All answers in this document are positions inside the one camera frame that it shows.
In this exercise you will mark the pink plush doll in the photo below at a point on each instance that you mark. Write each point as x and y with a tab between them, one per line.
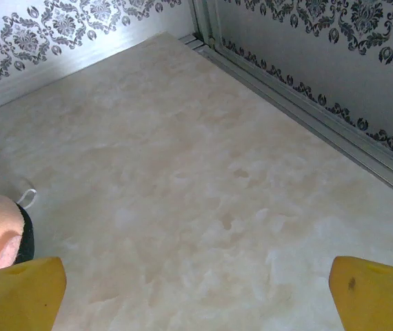
0	234

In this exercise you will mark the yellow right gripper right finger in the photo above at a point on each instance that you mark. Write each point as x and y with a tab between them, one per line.
375	296

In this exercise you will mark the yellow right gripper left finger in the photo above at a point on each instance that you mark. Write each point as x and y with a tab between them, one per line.
17	296

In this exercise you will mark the aluminium frame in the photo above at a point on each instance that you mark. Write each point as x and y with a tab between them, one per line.
286	93

